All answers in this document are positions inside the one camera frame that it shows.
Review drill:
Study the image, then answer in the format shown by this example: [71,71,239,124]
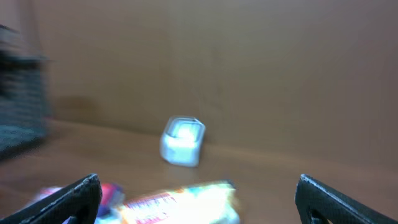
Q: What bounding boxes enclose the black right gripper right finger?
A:
[295,174,397,224]

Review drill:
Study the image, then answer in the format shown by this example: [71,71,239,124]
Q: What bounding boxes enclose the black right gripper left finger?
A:
[1,174,102,224]

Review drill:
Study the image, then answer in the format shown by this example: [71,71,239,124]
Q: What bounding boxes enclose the red purple snack packet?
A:
[27,183,125,224]

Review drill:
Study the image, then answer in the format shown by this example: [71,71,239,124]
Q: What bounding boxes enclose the white orange snack bag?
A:
[116,180,241,224]

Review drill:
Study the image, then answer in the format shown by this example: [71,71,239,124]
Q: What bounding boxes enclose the white barcode scanner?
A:
[160,116,206,167]

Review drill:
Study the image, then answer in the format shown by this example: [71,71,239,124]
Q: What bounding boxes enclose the grey plastic mesh basket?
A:
[1,25,49,161]

